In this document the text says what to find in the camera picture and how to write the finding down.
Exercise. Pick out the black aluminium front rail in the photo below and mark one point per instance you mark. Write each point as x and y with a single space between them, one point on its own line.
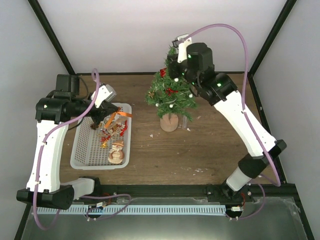
213 192

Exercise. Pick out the brown pine cone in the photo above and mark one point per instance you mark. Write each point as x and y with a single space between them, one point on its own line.
94 126

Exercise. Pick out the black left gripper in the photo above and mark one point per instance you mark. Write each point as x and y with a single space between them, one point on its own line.
106 109

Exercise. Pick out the white slotted cable duct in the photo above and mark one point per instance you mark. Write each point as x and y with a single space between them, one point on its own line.
205 210

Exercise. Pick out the red ribbon bow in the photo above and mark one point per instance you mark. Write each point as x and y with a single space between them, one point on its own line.
123 127

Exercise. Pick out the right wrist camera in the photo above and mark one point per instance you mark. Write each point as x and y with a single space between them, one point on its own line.
181 43

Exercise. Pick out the white perforated plastic basket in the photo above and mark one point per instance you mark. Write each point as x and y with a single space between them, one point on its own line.
91 147

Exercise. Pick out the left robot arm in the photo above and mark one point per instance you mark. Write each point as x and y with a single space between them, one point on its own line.
54 114

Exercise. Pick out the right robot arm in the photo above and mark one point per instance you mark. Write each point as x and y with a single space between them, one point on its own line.
194 63

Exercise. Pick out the white ball string lights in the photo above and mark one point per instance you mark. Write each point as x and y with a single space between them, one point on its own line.
183 98

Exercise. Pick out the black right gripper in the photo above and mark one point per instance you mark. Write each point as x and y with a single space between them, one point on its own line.
173 73

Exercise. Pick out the red berry sprig ornament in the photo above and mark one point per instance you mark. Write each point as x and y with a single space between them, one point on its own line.
170 91

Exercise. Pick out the small green christmas tree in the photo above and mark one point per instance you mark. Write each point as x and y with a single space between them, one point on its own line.
168 117

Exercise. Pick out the cinnamon stick bundle ornament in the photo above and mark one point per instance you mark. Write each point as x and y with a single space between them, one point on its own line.
116 115

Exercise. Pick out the gold bow ornament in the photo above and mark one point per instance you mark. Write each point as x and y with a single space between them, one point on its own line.
151 94

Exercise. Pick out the red gift box ornament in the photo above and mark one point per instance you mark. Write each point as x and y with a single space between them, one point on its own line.
163 72

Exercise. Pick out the clear plastic battery box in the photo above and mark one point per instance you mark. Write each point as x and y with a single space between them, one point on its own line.
184 122

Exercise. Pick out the wooden snowman figurine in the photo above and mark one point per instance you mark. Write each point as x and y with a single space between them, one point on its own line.
116 154

